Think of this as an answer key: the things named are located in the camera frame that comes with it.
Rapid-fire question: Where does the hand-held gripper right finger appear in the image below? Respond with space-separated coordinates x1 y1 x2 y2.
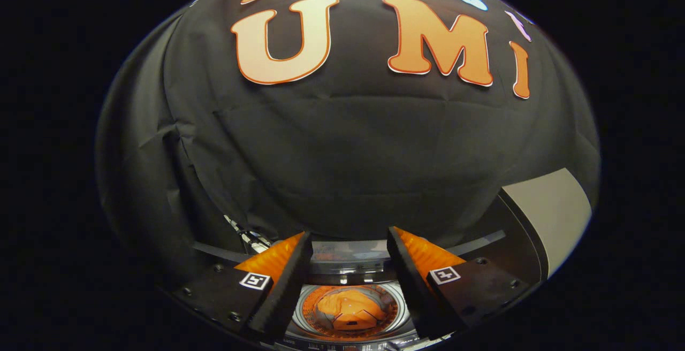
386 226 537 342

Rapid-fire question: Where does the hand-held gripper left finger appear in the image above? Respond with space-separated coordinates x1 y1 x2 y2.
170 231 314 344

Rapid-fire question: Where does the yellow polo shirt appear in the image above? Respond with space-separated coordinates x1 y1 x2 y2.
315 288 388 332

